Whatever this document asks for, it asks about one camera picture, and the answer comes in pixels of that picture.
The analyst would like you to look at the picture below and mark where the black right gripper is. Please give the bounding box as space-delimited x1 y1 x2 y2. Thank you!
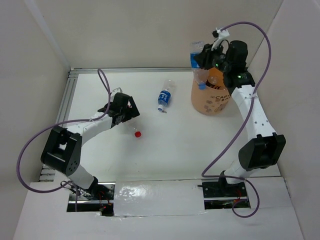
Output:
192 40 231 74

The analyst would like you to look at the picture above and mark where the blue label bottle blue cap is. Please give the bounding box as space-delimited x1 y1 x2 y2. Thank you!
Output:
189 41 209 90

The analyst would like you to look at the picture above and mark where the red label clear bottle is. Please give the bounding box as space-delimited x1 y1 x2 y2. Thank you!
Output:
126 99 142 138

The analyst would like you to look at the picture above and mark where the orange drink bottle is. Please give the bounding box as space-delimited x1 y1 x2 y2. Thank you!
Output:
206 75 227 91

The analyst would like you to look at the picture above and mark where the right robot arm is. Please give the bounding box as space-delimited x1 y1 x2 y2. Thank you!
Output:
194 40 286 196

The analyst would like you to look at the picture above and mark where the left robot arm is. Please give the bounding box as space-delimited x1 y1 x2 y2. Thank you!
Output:
40 92 140 200

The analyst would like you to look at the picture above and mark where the orange plastic bin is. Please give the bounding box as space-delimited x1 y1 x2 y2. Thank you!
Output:
191 68 231 116

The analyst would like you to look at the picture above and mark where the blue label bottle white neck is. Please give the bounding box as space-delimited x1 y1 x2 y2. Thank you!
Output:
157 79 176 112

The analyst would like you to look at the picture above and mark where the white taped cover sheet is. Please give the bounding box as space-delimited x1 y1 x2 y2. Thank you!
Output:
113 179 206 217

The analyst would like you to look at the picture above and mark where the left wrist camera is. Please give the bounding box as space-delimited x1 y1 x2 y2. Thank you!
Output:
111 87 123 95

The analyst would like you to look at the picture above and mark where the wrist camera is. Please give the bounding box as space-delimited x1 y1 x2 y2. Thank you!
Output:
111 87 123 95
211 28 230 51

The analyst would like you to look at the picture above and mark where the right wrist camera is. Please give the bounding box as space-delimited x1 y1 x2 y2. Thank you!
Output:
211 28 230 51

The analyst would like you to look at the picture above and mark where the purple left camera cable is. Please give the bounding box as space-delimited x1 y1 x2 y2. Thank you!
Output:
16 68 112 213

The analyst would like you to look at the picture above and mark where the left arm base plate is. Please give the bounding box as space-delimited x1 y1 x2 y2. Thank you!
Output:
66 182 116 217

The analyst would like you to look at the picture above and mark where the aluminium table edge rail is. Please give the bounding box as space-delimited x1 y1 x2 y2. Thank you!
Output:
41 67 191 174

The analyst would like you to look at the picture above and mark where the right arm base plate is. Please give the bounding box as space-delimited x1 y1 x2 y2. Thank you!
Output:
197 179 251 210

